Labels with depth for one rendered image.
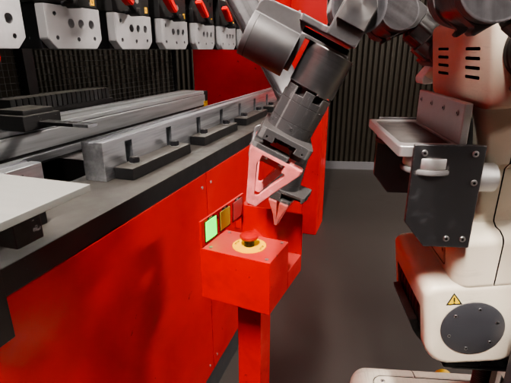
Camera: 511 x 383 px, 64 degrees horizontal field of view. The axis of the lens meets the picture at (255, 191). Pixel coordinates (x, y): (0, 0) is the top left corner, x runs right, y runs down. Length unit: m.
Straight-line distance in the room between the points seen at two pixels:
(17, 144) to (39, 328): 0.55
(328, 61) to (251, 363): 0.78
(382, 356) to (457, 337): 1.05
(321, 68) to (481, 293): 0.48
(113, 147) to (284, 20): 0.66
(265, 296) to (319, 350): 1.00
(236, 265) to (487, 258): 0.45
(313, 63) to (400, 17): 0.44
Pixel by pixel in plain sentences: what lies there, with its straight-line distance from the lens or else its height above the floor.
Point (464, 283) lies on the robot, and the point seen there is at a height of 0.81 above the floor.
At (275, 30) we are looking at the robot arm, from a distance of 0.48.
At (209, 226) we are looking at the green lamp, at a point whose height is 0.82.
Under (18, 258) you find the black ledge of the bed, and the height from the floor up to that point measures 0.87.
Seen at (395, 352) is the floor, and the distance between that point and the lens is 1.89.
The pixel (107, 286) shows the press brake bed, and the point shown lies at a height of 0.72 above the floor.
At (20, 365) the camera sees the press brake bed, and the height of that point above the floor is 0.71.
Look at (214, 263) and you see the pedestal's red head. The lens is 0.87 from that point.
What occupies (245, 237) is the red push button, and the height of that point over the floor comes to 0.81.
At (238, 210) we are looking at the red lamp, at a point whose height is 0.81.
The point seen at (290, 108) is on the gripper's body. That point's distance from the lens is 0.48.
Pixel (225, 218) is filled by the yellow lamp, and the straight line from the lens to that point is 0.93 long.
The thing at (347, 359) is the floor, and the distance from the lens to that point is 1.80.
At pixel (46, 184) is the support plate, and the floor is 1.00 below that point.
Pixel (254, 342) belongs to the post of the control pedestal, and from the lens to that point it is 1.03.
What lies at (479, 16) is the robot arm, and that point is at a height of 1.20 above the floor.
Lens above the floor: 1.17
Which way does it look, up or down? 19 degrees down
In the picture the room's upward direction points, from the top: straight up
